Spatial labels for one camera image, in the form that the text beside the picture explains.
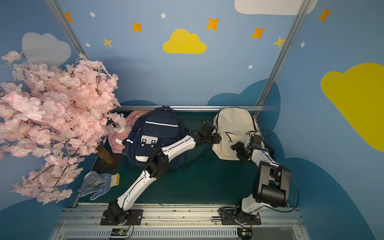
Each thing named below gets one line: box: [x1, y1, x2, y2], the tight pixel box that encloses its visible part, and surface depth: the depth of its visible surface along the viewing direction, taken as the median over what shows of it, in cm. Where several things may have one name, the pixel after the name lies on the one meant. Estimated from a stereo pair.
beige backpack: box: [212, 108, 261, 161], surface depth 109 cm
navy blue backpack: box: [122, 105, 187, 170], surface depth 101 cm
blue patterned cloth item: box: [78, 173, 120, 201], surface depth 85 cm
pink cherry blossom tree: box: [0, 50, 127, 204], surface depth 58 cm
